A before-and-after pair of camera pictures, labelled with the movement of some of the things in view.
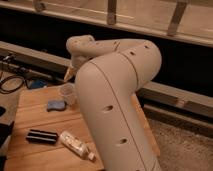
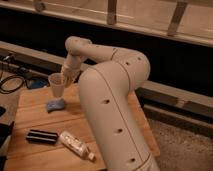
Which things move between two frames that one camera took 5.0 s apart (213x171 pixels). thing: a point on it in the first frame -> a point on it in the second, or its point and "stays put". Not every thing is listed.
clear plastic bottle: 76,144 stays put
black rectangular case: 42,136 stays put
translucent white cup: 68,91 -> 57,83
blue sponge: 59,105 stays put
